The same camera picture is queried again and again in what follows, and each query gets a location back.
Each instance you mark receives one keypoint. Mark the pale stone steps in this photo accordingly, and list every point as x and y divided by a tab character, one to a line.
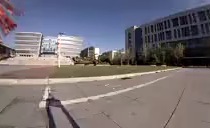
33	61

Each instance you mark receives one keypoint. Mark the red-leaved tree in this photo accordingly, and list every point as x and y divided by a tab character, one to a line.
3	16

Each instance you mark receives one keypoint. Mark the grass lawn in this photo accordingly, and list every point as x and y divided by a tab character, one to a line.
99	70

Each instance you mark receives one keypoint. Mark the pole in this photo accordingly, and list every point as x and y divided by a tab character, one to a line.
58	50

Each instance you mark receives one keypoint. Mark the large grey curved building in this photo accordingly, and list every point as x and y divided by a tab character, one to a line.
183	28

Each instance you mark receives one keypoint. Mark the pale concrete kerb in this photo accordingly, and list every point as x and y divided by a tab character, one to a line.
76	79

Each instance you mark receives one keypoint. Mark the small distant building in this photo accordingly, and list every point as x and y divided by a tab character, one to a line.
89	52

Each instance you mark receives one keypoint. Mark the glassy pale building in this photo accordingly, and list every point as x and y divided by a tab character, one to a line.
49	46

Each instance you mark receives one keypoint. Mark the row of trees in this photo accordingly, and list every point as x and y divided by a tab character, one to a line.
159	55

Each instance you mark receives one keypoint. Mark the reddish brick pavement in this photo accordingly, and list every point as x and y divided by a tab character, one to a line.
23	71

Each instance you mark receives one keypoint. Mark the low pale building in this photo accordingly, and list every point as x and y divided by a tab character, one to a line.
109	54

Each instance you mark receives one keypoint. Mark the grey concrete paved road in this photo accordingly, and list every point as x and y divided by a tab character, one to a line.
136	100

